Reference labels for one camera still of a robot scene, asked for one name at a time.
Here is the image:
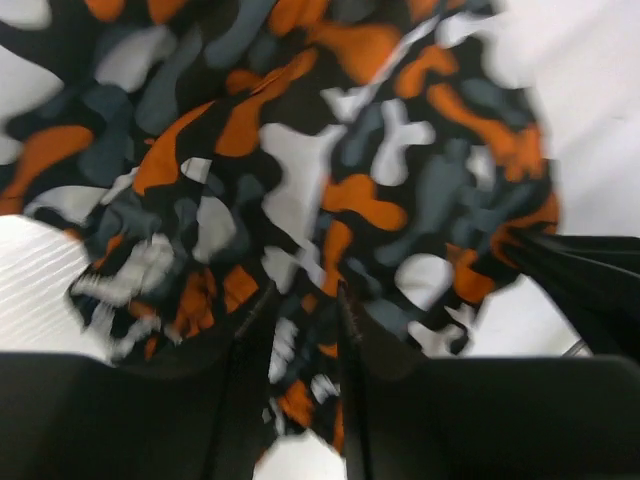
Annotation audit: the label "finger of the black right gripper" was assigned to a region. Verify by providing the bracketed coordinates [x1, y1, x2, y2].
[502, 229, 639, 358]

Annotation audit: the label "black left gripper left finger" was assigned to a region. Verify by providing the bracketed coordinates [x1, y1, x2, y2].
[1, 286, 278, 479]

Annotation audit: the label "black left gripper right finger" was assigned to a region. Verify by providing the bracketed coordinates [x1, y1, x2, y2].
[338, 289, 639, 479]

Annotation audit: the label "orange camouflage shorts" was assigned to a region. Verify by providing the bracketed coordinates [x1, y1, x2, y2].
[1, 1, 559, 453]

